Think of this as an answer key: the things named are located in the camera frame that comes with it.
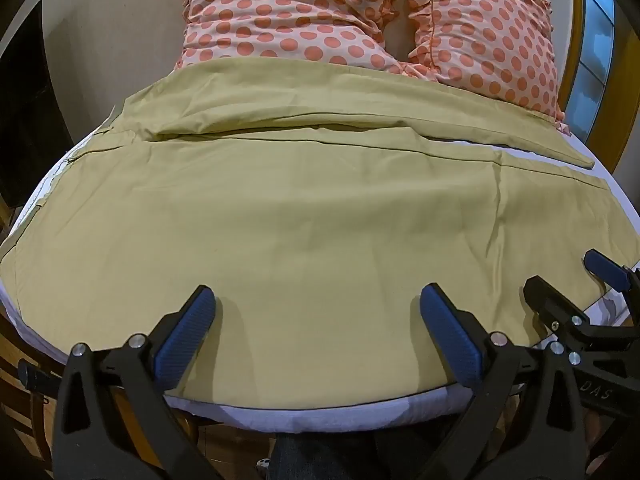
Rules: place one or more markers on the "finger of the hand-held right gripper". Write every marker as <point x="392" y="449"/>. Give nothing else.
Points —
<point x="607" y="265"/>
<point x="547" y="305"/>

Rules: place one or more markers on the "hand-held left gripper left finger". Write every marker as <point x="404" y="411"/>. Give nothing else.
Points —
<point x="184" y="331"/>

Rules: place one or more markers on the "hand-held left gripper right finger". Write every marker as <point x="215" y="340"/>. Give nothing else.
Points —
<point x="451" y="332"/>

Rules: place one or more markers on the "yellow-green bed sheet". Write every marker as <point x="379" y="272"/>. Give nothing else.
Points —
<point x="310" y="220"/>

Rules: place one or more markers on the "person's leg in jeans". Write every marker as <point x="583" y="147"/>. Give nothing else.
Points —
<point x="325" y="457"/>

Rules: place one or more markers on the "yellow framed window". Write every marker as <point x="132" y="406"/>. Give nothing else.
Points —
<point x="597" y="45"/>

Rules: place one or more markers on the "orange polka dot ruffled pillow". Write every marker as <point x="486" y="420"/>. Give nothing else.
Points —
<point x="490" y="30"/>

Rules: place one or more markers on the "wooden bed frame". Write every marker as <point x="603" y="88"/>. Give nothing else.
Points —
<point x="25" y="425"/>

